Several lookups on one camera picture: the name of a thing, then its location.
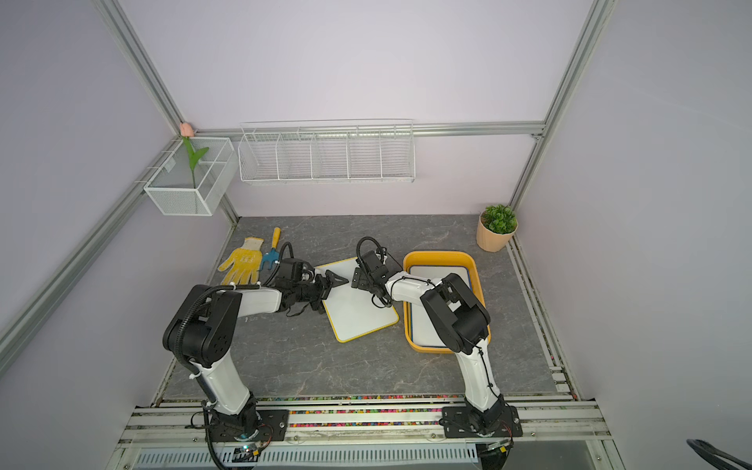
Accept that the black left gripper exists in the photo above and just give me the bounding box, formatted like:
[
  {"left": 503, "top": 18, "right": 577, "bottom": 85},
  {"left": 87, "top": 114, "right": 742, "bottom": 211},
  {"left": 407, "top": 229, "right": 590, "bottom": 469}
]
[{"left": 293, "top": 270, "right": 348, "bottom": 315}]

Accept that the yellow-framed whiteboard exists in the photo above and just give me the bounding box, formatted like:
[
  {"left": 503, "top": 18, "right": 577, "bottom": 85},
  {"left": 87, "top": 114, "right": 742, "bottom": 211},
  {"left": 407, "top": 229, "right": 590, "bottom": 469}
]
[{"left": 316, "top": 258, "right": 400, "bottom": 343}]

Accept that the yellow storage tray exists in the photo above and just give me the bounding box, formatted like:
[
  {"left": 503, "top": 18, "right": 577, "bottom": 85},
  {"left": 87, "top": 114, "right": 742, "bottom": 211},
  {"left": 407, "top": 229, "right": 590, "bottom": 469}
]
[{"left": 403, "top": 251, "right": 485, "bottom": 354}]

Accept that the blue-framed whiteboard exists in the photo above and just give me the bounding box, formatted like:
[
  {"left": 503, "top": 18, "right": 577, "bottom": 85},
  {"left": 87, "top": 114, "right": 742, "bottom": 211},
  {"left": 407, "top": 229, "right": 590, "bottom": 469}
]
[{"left": 409, "top": 266, "right": 471, "bottom": 350}]

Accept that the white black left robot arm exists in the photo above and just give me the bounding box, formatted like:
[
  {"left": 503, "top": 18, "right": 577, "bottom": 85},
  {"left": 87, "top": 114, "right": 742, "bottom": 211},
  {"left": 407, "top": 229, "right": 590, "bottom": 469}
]
[{"left": 163, "top": 258, "right": 350, "bottom": 442}]

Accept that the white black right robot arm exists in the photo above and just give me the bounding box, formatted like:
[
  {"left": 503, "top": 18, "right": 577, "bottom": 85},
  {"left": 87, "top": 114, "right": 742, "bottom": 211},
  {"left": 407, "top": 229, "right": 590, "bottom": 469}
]
[{"left": 352, "top": 249, "right": 507, "bottom": 436}]

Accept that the yellow dotted work glove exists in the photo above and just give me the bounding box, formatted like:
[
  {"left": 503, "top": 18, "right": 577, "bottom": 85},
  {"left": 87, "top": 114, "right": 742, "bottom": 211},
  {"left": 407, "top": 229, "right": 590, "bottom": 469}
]
[{"left": 217, "top": 237, "right": 264, "bottom": 285}]

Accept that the beige plant pot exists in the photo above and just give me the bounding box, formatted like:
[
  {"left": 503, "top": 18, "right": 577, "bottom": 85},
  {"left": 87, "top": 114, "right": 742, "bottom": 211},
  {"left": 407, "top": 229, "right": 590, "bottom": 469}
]
[{"left": 476, "top": 215, "right": 517, "bottom": 253}]

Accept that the green artificial plant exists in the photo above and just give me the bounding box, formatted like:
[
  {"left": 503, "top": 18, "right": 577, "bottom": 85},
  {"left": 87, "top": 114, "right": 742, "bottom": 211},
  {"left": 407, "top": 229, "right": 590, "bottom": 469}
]
[{"left": 480, "top": 205, "right": 518, "bottom": 235}]

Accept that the white vented front panel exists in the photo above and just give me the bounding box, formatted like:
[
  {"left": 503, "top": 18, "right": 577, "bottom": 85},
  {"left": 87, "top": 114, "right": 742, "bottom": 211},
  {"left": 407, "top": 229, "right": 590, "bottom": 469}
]
[{"left": 130, "top": 444, "right": 480, "bottom": 469}]

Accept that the pink artificial tulip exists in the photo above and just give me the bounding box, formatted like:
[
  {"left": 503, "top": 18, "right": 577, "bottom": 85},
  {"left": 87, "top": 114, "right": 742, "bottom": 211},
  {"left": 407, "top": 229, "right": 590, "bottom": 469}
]
[{"left": 179, "top": 123, "right": 209, "bottom": 189}]

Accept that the blue garden fork yellow handle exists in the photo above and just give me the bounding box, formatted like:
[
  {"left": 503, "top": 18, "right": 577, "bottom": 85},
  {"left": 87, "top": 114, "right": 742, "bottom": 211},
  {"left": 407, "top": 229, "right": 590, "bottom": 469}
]
[{"left": 260, "top": 227, "right": 281, "bottom": 271}]

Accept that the white wire wall shelf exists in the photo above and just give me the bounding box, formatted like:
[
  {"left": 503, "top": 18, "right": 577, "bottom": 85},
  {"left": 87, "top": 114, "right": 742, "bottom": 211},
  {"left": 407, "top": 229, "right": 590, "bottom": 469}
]
[{"left": 238, "top": 119, "right": 416, "bottom": 184}]

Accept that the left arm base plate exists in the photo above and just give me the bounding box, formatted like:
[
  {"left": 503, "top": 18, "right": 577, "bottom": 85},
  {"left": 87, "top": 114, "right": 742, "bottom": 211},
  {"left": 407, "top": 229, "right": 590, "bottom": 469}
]
[{"left": 209, "top": 409, "right": 290, "bottom": 444}]

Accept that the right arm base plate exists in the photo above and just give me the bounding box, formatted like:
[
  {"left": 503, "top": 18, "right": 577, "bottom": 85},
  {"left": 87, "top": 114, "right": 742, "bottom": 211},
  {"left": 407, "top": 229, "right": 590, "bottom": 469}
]
[{"left": 439, "top": 405, "right": 524, "bottom": 439}]

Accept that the white mesh wall basket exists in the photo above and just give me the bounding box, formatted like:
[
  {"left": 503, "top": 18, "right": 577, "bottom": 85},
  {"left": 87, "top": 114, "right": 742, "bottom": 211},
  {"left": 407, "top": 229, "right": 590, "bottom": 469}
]
[{"left": 145, "top": 137, "right": 239, "bottom": 217}]

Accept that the aluminium frame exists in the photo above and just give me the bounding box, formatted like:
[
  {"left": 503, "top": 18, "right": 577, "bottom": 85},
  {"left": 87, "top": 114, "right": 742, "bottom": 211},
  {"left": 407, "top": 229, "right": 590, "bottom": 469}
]
[{"left": 0, "top": 0, "right": 618, "bottom": 377}]

